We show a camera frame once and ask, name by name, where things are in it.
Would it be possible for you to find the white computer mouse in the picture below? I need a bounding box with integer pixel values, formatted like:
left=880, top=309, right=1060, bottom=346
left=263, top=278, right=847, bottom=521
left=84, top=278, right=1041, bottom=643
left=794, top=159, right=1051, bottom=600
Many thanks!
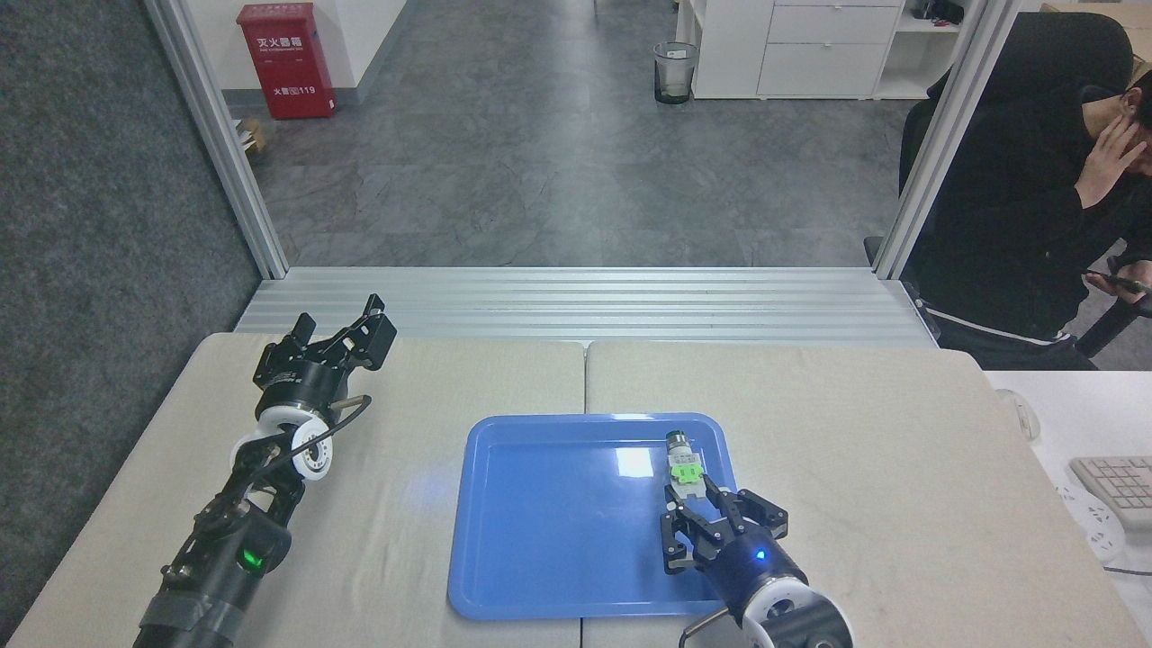
left=1006, top=388, right=1043, bottom=443

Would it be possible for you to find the green and silver switch part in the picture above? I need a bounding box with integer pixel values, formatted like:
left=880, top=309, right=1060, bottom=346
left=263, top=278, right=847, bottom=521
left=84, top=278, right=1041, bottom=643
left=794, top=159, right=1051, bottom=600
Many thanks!
left=663, top=429, right=709, bottom=506

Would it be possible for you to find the white keyboard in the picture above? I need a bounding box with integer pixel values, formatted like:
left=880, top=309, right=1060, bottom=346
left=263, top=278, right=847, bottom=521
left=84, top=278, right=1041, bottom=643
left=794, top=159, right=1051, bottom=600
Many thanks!
left=1069, top=455, right=1152, bottom=532

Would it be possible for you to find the black mesh trash bin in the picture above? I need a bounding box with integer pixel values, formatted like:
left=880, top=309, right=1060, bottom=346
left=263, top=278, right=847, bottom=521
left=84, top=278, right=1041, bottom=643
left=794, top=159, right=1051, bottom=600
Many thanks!
left=652, top=41, right=700, bottom=105

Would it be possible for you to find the red fire extinguisher box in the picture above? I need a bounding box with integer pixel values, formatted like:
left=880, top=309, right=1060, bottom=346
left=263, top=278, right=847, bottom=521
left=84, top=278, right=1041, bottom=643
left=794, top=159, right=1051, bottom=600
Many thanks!
left=237, top=2, right=338, bottom=122

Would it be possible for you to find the silver aluminium rail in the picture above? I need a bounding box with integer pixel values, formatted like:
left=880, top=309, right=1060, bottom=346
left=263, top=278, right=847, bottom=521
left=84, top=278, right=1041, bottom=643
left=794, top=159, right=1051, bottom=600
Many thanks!
left=233, top=265, right=942, bottom=348

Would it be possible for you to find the person's left hand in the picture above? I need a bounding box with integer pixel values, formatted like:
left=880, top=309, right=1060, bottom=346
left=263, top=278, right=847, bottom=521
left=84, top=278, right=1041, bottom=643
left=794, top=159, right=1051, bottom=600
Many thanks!
left=1087, top=259, right=1152, bottom=303

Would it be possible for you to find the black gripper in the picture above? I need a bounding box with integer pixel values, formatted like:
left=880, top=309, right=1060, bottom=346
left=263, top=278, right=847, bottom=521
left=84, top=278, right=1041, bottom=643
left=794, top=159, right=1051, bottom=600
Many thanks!
left=253, top=293, right=399, bottom=417
left=659, top=472, right=811, bottom=624

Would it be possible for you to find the white drawer cabinet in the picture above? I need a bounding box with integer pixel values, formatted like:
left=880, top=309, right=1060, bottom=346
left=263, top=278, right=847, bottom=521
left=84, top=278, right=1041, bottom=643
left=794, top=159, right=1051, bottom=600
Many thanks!
left=675, top=0, right=966, bottom=102

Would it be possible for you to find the white power strip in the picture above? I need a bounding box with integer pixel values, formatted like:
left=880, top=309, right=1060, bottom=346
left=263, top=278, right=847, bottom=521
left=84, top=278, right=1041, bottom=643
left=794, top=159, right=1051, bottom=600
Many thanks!
left=1053, top=483, right=1129, bottom=567

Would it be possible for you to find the silver aluminium post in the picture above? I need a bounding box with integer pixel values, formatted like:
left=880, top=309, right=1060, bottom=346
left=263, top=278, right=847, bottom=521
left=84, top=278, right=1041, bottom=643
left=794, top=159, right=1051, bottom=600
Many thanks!
left=144, top=0, right=290, bottom=281
left=870, top=0, right=1023, bottom=281

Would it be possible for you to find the person's right hand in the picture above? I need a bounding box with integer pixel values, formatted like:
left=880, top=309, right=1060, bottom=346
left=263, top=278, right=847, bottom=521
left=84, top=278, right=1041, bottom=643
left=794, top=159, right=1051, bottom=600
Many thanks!
left=1073, top=112, right=1149, bottom=211

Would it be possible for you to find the blue plastic tray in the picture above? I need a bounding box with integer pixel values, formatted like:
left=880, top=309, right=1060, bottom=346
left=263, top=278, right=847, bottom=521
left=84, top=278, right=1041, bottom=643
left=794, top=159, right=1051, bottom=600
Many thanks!
left=447, top=413, right=760, bottom=621

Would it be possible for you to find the black phone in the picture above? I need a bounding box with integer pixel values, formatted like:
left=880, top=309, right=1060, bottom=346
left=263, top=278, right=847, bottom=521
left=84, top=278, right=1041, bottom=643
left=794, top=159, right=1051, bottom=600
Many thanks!
left=1084, top=268, right=1152, bottom=295

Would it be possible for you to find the black office chair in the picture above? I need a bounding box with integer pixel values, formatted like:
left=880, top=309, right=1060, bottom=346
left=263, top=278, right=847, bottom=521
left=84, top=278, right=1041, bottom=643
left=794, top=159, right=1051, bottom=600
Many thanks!
left=862, top=11, right=1152, bottom=359

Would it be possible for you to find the person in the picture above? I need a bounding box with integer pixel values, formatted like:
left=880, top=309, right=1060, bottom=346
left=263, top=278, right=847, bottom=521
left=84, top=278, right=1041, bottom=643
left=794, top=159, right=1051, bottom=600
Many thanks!
left=900, top=65, right=1152, bottom=371

